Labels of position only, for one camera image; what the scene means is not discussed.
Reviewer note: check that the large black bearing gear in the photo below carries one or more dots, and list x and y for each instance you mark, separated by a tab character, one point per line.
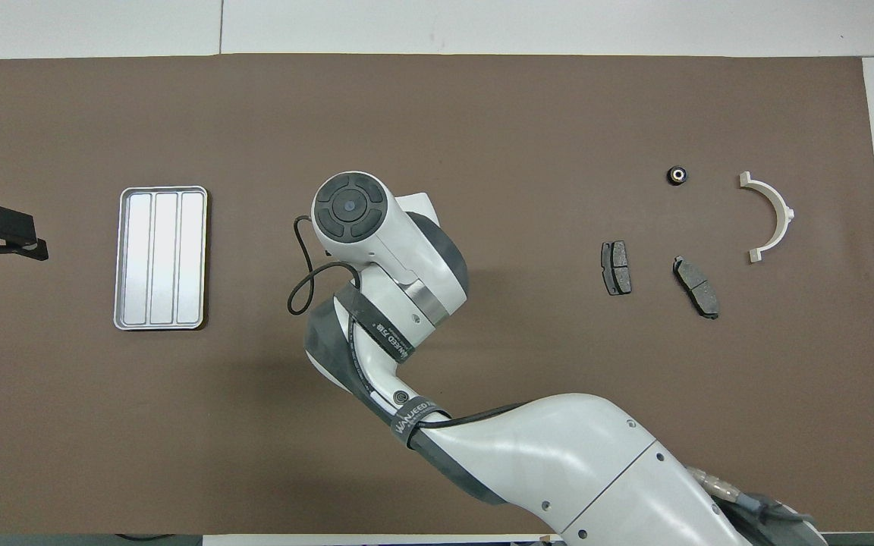
678	175

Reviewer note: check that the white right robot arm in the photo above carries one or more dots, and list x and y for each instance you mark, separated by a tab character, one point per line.
558	455

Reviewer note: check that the silver metal tray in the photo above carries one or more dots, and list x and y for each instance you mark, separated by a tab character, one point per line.
160	258

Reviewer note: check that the brown table mat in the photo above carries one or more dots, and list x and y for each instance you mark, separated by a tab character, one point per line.
482	114

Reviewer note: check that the rectangular dark brake pad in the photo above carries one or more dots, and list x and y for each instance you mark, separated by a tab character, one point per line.
616	268

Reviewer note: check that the curved dark brake pad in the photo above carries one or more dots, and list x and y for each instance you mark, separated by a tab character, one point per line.
696	287

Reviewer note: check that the white semicircular bracket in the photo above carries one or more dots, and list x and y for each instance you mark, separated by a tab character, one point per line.
780	208

